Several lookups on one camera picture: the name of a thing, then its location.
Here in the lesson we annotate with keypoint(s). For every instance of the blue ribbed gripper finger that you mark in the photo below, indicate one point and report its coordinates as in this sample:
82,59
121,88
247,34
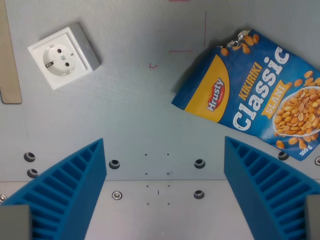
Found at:
62,190
270,192

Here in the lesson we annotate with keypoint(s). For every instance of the silver table screw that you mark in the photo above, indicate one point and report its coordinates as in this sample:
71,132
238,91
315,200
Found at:
116,194
2,198

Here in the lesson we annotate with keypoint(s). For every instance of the blue peanut snack bag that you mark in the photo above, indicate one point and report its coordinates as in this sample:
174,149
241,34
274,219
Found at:
257,92

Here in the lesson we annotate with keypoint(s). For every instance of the wooden board strip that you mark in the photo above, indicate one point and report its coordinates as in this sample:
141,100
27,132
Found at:
8,53

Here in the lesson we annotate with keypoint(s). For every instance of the white wall power socket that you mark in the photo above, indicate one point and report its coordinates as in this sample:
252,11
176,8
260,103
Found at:
64,55

